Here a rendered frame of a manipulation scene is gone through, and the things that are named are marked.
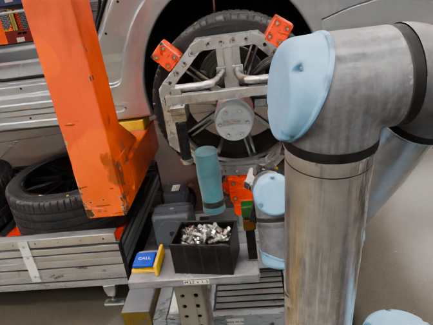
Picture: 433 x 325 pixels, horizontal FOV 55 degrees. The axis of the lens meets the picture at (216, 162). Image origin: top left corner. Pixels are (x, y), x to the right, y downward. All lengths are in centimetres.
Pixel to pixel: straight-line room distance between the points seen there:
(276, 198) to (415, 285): 121
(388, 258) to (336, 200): 166
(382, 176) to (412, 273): 144
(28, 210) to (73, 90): 75
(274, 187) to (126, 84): 121
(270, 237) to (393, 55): 59
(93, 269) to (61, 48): 97
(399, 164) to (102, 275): 155
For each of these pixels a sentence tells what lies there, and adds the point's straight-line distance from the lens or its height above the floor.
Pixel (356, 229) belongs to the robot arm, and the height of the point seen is 100.
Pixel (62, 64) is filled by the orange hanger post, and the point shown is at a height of 112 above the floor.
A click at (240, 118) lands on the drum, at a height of 87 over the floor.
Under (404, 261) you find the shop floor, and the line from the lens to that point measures 216.
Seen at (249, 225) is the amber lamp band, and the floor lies 59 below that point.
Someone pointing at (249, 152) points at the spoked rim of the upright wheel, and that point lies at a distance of 173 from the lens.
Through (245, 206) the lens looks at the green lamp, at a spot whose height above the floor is 66.
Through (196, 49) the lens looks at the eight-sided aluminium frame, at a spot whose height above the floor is 109.
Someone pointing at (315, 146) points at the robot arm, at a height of 113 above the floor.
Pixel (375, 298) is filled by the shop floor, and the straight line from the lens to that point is 195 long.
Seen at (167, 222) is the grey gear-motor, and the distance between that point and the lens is 182.
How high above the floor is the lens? 132
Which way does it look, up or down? 24 degrees down
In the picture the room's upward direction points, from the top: 8 degrees counter-clockwise
